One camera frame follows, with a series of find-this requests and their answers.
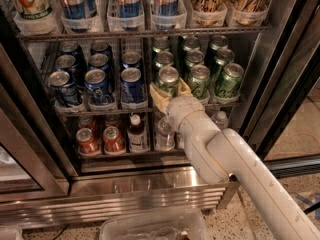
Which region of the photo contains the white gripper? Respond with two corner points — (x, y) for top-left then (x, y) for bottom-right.
(150, 78), (204, 130)

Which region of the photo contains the green can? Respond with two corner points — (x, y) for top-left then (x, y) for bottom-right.
(182, 36), (201, 52)
(152, 38), (170, 54)
(155, 66), (180, 97)
(184, 50), (205, 71)
(187, 65), (210, 100)
(207, 35), (228, 56)
(211, 48), (235, 81)
(153, 51), (174, 72)
(214, 63), (244, 98)

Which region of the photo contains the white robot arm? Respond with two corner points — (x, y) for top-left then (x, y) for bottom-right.
(150, 82), (320, 240)

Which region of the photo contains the front right blue can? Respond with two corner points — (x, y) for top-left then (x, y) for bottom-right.
(120, 68), (146, 104)

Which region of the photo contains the blue can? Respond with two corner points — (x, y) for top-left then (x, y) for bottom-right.
(59, 41), (86, 64)
(85, 69), (114, 105)
(90, 41), (112, 58)
(121, 51), (143, 69)
(88, 53), (111, 72)
(55, 55), (83, 86)
(120, 68), (146, 104)
(48, 71), (82, 107)

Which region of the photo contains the middle right blue can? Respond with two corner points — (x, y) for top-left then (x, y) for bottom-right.
(121, 51), (143, 69)

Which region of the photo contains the back right red can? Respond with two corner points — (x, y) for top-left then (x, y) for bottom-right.
(105, 114), (121, 129)

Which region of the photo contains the front middle blue can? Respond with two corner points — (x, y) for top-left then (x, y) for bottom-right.
(85, 69), (114, 105)

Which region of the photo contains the front right red can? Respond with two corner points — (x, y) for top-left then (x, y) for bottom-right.
(103, 126), (125, 153)

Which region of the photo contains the middle centre blue can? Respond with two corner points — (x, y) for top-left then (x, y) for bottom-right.
(88, 53), (111, 72)

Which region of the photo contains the back centre blue can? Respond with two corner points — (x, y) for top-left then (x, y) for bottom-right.
(90, 41), (112, 58)

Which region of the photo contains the back left red can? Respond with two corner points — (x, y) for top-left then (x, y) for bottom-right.
(78, 115), (97, 132)

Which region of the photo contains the front left red can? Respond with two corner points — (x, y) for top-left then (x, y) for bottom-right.
(76, 128), (99, 154)

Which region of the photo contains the stainless steel fridge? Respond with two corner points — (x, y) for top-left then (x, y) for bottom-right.
(0, 0), (320, 230)

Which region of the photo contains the front left blue can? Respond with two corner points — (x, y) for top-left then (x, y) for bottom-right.
(48, 71), (82, 107)

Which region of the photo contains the fridge glass door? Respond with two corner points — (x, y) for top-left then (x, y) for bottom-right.
(239, 0), (320, 178)

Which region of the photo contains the middle left blue can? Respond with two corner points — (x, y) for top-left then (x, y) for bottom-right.
(55, 55), (83, 86)

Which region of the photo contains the back left blue can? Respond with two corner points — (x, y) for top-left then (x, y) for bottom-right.
(59, 41), (86, 64)

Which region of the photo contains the white tall can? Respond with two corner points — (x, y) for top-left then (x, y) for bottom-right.
(11, 0), (52, 20)

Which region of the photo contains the middle water bottle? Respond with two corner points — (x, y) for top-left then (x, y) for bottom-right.
(176, 132), (184, 149)

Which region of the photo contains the water bottle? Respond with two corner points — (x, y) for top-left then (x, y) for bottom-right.
(176, 132), (184, 149)
(156, 117), (175, 151)
(212, 111), (229, 130)

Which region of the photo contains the left water bottle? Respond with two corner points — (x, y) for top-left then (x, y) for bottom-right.
(156, 117), (175, 151)

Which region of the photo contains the right water bottle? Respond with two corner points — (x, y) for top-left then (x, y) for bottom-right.
(212, 111), (229, 130)

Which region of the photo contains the brown drink bottle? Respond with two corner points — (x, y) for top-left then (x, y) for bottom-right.
(127, 114), (149, 153)

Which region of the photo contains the clear plastic bin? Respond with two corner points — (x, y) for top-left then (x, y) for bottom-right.
(99, 208), (209, 240)

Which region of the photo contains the black tripod leg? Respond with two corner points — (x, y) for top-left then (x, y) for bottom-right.
(304, 202), (320, 214)

